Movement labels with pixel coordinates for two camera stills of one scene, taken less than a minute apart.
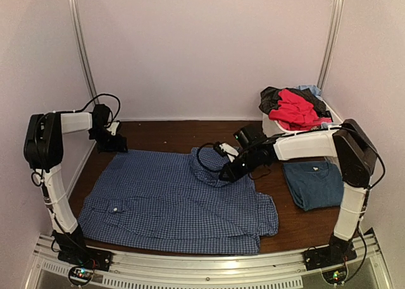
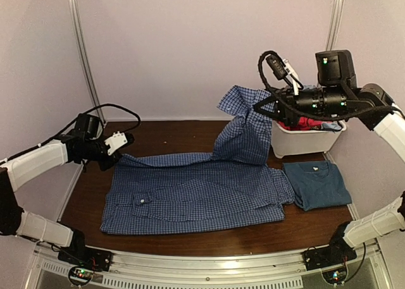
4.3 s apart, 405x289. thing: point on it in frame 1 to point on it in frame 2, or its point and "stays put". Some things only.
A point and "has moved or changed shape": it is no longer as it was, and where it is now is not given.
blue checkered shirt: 171,200 has moved or changed shape
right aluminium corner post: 335,18 stays put
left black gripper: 118,146 to 103,166
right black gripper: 235,174 to 288,111
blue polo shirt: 315,184 stays put
